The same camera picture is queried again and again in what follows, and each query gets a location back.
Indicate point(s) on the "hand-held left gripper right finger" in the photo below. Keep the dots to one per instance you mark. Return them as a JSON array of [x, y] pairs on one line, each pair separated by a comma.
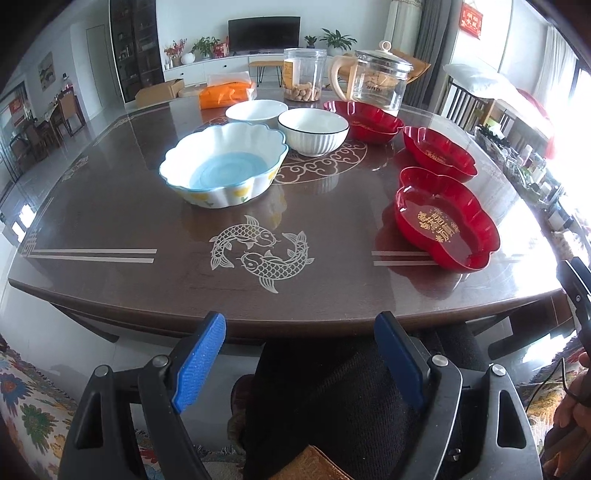
[[399, 364]]

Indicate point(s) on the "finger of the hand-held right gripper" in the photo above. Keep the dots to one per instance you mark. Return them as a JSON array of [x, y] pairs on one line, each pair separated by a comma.
[[577, 290]]

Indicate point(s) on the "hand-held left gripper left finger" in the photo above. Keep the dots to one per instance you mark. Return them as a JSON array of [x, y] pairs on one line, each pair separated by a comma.
[[198, 364]]

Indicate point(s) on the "red flower-shaped plate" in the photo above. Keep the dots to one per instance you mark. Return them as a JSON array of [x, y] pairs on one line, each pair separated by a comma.
[[369, 124], [443, 221], [438, 152]]

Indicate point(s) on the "scalloped blue and white bowl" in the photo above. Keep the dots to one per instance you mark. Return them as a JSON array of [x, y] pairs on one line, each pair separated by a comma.
[[221, 152]]

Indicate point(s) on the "plain white bowl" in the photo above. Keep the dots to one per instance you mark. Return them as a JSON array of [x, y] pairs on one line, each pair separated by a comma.
[[256, 113]]

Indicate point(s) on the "person's right hand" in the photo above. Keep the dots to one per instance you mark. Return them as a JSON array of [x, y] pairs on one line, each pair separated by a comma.
[[567, 410]]

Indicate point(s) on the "row of small bottles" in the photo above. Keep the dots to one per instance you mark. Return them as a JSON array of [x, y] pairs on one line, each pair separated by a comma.
[[531, 170]]

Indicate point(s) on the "red cloth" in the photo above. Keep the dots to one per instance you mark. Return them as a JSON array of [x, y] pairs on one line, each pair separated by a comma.
[[538, 106]]

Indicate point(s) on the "dark wooden slatted chair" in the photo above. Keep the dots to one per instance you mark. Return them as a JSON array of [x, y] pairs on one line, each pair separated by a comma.
[[461, 104]]

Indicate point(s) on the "white sheer curtain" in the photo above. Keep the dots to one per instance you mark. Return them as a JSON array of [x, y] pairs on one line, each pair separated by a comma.
[[551, 60]]

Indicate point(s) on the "white pillow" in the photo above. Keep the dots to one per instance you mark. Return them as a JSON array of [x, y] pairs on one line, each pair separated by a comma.
[[475, 76]]

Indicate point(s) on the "ribbed white bowl black rim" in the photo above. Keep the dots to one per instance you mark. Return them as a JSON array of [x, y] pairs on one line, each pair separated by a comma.
[[314, 138]]

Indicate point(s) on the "wooden lounge chair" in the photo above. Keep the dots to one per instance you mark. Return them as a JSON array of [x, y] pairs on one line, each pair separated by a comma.
[[421, 69]]

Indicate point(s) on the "orange tissue pack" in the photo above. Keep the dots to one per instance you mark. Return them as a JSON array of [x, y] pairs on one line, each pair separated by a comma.
[[221, 94]]

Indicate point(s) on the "cardboard box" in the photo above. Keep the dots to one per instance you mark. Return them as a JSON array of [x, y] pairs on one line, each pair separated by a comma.
[[157, 94]]

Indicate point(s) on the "round beige floor cushion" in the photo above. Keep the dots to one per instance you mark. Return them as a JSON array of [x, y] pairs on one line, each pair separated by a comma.
[[190, 91]]

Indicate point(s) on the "wooden dining chair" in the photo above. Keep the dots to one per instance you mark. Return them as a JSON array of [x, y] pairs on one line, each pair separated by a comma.
[[70, 108]]

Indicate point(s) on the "white television cabinet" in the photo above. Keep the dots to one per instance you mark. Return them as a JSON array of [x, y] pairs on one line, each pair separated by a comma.
[[194, 71]]

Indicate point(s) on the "grey curtain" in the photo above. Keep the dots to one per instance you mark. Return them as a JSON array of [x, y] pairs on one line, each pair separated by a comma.
[[436, 32]]

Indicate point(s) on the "clear plastic snack jar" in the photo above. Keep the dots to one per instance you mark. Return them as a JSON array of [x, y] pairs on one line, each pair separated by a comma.
[[304, 74]]

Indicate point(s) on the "white round vase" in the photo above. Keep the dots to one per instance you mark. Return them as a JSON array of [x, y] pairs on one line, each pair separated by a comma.
[[188, 58]]

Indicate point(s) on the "wooden bench with metal legs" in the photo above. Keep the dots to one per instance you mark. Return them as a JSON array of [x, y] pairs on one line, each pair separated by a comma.
[[265, 64]]

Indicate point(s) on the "white door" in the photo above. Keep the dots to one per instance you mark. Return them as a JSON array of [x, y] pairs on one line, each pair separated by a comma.
[[99, 69]]

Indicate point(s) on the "red gift box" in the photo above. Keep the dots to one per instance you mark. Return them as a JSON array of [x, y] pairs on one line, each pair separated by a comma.
[[222, 50]]

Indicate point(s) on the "red flower bouquet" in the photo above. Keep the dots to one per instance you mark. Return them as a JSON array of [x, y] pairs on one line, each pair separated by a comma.
[[174, 50]]

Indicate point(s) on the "green potted plant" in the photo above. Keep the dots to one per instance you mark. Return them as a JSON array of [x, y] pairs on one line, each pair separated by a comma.
[[205, 46]]

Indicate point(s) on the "covered standing air conditioner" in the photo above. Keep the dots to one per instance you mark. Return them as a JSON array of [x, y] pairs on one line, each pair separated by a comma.
[[402, 23]]

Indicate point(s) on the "dark glass display cabinet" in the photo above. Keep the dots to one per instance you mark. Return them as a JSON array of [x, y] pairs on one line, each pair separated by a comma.
[[136, 46]]

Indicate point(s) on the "large leafy potted plant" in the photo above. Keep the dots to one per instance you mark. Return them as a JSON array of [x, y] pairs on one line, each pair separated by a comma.
[[337, 39]]

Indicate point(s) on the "small potted plant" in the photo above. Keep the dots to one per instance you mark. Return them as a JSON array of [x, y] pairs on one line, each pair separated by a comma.
[[310, 41]]

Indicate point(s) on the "black television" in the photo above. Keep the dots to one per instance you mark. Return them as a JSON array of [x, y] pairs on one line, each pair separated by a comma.
[[263, 33]]

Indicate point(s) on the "red wall hanging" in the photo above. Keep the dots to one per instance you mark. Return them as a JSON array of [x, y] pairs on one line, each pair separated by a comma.
[[472, 17]]

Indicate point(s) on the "framed wall picture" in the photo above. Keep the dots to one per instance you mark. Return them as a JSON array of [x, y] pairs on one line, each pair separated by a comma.
[[46, 70]]

